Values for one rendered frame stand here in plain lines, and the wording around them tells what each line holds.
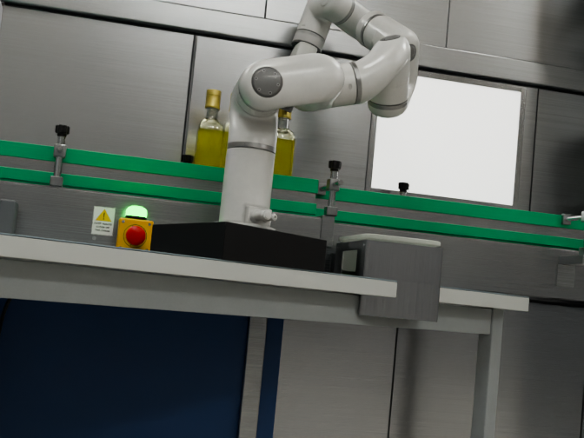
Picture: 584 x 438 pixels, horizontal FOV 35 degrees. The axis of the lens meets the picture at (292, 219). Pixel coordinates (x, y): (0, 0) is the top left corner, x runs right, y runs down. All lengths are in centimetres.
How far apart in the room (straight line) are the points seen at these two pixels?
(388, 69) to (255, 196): 37
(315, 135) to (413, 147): 27
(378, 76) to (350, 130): 57
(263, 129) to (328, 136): 62
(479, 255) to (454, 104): 44
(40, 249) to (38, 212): 55
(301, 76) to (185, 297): 46
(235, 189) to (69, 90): 72
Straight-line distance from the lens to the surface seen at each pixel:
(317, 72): 174
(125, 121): 234
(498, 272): 232
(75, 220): 200
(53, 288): 152
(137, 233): 190
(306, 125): 237
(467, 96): 254
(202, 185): 205
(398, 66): 187
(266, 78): 172
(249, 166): 175
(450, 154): 249
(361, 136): 241
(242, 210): 174
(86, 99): 234
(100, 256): 151
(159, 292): 162
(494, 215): 234
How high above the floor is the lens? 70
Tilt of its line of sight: 5 degrees up
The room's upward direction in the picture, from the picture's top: 5 degrees clockwise
